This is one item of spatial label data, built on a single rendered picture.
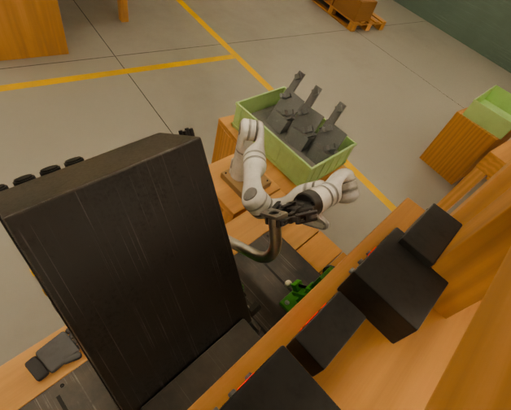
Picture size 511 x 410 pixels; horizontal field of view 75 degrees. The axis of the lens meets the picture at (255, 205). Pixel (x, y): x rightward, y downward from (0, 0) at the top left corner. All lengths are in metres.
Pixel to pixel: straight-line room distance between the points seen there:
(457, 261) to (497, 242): 0.08
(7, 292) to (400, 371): 2.17
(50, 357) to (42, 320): 1.08
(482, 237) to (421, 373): 0.25
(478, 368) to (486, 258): 0.40
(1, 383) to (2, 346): 1.05
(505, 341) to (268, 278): 1.15
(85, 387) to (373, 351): 0.86
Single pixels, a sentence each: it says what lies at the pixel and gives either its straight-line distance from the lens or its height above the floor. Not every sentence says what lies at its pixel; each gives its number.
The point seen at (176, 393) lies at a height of 1.24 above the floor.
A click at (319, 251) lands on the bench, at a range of 1.53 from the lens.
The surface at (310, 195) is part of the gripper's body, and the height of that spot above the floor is 1.47.
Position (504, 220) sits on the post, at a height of 1.77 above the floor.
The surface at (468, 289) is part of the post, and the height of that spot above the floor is 1.63.
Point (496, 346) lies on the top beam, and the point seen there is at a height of 1.90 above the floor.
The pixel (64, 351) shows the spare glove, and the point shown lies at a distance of 1.23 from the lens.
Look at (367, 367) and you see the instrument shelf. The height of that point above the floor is 1.54.
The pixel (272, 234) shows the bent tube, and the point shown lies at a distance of 0.81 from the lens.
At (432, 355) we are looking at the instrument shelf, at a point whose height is 1.54.
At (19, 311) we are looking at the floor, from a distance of 2.37.
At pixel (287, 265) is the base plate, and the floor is 0.90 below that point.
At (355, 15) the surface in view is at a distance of 6.37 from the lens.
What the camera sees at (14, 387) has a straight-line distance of 1.26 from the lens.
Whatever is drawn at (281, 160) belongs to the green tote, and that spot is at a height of 0.86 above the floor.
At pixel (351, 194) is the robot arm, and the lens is 1.02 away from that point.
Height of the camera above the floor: 2.07
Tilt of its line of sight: 49 degrees down
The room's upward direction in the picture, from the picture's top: 20 degrees clockwise
